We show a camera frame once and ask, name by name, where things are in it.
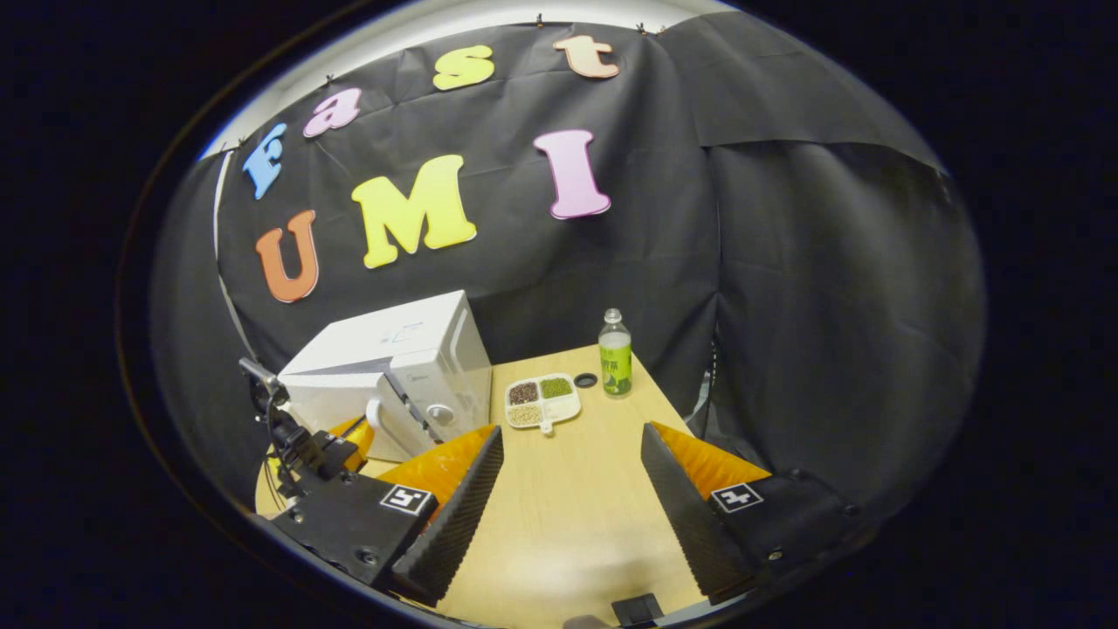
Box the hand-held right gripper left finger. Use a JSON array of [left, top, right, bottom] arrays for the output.
[[271, 425, 506, 608]]

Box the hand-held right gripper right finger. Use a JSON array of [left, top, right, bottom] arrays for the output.
[[640, 422, 861, 605]]

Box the white microwave oven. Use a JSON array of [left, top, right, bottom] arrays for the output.
[[278, 290, 493, 462]]

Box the white divided dish of beans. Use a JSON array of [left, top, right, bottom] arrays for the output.
[[504, 373, 583, 435]]

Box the green drink bottle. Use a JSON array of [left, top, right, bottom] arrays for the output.
[[598, 308, 633, 397]]

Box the black backdrop cloth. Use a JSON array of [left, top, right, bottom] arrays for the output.
[[148, 13, 988, 525]]

